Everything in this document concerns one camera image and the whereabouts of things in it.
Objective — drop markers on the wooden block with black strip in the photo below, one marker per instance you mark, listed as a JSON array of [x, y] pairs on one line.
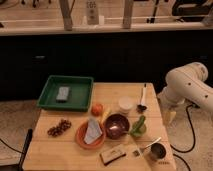
[[112, 154]]

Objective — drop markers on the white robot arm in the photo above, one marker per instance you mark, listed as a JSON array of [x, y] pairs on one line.
[[185, 83]]

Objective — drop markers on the white remote on shelf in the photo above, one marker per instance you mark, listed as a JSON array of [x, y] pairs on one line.
[[92, 12]]

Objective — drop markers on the orange plate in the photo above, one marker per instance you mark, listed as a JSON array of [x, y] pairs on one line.
[[80, 134]]

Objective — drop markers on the white cup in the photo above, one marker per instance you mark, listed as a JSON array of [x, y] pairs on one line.
[[125, 105]]

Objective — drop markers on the dark red grape bunch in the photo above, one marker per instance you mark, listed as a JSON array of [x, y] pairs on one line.
[[58, 130]]

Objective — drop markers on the grey sponge block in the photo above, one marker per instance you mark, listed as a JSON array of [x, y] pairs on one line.
[[63, 93]]

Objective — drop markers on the orange tomato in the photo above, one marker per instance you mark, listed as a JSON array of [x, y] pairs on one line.
[[97, 109]]

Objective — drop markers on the metal measuring cup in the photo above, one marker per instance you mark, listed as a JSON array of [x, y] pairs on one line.
[[157, 150]]

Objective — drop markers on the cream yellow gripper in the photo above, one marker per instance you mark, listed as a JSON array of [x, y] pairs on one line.
[[168, 114]]

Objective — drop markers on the yellow banana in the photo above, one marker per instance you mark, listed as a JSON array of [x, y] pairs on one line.
[[105, 114]]

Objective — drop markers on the grey folded cloth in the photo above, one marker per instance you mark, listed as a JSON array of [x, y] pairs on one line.
[[93, 131]]

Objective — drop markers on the dark purple bowl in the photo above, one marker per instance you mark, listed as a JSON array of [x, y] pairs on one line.
[[116, 125]]

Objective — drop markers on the green plastic tray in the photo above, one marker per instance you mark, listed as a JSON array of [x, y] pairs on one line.
[[72, 93]]

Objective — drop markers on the small dark cube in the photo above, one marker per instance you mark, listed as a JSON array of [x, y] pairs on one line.
[[136, 153]]

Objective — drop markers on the green vegetable toy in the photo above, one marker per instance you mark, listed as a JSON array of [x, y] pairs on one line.
[[138, 127]]

